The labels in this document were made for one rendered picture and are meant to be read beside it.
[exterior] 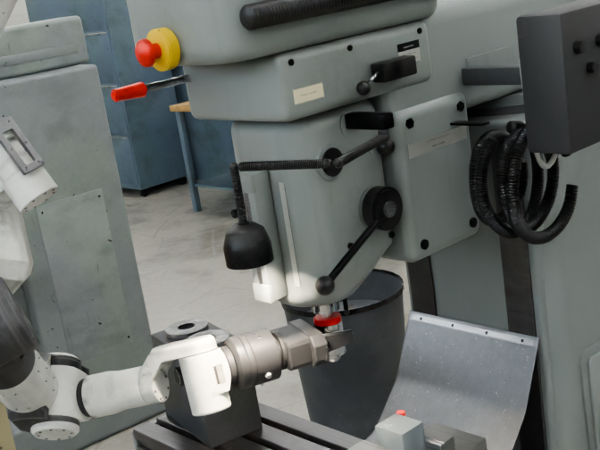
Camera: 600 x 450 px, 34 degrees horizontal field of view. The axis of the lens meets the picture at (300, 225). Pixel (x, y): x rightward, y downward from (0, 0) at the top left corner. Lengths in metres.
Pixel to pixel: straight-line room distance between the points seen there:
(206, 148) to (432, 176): 7.52
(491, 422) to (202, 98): 0.83
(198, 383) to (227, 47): 0.55
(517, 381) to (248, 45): 0.87
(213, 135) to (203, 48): 7.62
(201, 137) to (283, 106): 7.73
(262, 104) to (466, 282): 0.68
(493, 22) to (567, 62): 0.32
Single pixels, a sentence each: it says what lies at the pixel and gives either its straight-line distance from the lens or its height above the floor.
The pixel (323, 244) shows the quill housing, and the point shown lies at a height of 1.43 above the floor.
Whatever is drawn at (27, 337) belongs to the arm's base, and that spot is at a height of 1.41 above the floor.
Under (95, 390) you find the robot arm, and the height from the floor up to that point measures 1.23.
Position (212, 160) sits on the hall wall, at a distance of 9.10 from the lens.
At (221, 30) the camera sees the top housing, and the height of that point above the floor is 1.78.
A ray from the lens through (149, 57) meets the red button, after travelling 1.41.
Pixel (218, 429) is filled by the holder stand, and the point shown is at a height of 0.99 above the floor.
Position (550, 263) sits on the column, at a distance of 1.86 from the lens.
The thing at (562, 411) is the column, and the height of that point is 0.96.
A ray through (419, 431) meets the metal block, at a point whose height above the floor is 1.09.
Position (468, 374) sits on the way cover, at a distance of 1.98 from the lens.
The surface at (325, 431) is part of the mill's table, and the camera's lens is 1.99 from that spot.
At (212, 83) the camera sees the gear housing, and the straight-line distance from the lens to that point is 1.55.
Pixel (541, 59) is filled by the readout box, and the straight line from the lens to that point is 1.52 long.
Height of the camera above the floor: 1.86
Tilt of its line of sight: 15 degrees down
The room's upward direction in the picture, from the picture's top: 9 degrees counter-clockwise
